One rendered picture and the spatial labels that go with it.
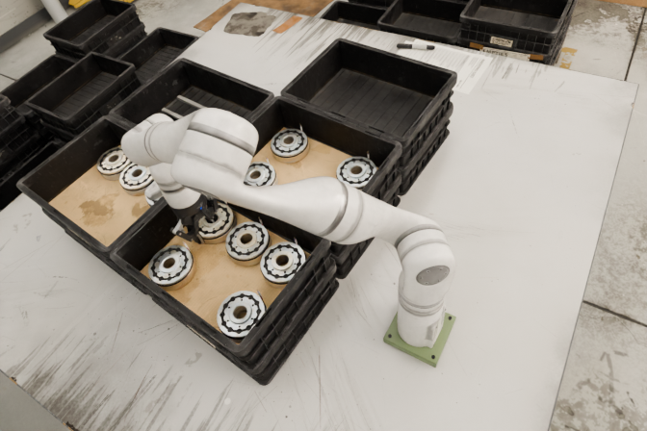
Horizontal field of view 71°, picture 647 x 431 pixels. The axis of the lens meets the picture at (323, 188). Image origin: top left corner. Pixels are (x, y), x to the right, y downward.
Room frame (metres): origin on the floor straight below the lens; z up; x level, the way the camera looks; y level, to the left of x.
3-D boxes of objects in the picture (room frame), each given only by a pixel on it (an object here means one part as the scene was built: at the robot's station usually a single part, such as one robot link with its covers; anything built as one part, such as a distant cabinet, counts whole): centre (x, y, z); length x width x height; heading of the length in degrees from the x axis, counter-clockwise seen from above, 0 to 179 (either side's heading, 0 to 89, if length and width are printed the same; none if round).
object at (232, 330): (0.42, 0.22, 0.86); 0.10 x 0.10 x 0.01
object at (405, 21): (1.96, -0.66, 0.31); 0.40 x 0.30 x 0.34; 51
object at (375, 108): (0.98, -0.17, 0.87); 0.40 x 0.30 x 0.11; 46
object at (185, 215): (0.66, 0.30, 0.96); 0.08 x 0.08 x 0.09
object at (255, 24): (1.81, 0.17, 0.71); 0.22 x 0.19 x 0.01; 51
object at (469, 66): (1.29, -0.49, 0.70); 0.33 x 0.23 x 0.01; 51
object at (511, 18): (1.70, -0.97, 0.37); 0.40 x 0.30 x 0.45; 51
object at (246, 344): (0.56, 0.25, 0.92); 0.40 x 0.30 x 0.02; 46
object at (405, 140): (0.98, -0.17, 0.92); 0.40 x 0.30 x 0.02; 46
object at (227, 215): (0.68, 0.28, 0.86); 0.10 x 0.10 x 0.01
